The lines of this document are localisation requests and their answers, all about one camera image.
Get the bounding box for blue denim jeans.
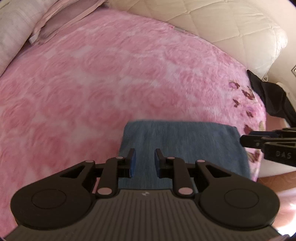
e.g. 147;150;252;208
119;120;251;190

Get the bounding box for black cloth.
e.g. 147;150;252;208
247;70;295;128

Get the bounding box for pink floral plush blanket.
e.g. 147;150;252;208
1;9;266;235

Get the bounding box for cream quilted headboard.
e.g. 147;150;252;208
107;0;288;78

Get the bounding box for pale pink pillow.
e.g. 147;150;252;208
29;0;105;45

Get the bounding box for striped lilac folded quilt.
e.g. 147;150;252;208
1;1;56;73

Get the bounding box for white wall switch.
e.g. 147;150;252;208
291;66;296;76

